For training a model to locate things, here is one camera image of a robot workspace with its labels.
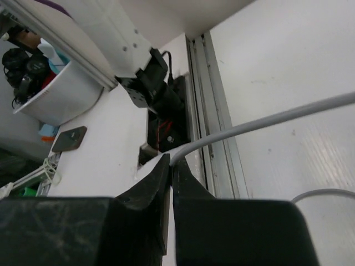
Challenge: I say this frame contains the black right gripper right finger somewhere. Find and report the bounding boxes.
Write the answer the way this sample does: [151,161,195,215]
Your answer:
[173,160,319,265]

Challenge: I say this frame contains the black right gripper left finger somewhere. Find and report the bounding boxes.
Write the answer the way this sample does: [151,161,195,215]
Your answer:
[1,154,170,265]

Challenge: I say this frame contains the grey headphone cable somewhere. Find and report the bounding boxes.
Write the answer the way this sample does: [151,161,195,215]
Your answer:
[169,92,355,206]

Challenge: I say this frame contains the dark smartphone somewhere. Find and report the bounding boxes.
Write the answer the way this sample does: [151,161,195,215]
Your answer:
[52,126,87,153]

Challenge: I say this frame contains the white plastic bin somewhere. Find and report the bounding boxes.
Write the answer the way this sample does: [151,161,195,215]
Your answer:
[13,62,103,126]

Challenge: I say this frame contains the aluminium front rail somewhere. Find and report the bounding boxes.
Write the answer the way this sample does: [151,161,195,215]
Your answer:
[187,32,249,198]

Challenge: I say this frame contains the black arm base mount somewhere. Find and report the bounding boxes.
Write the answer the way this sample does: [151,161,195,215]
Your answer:
[138,75,190,167]

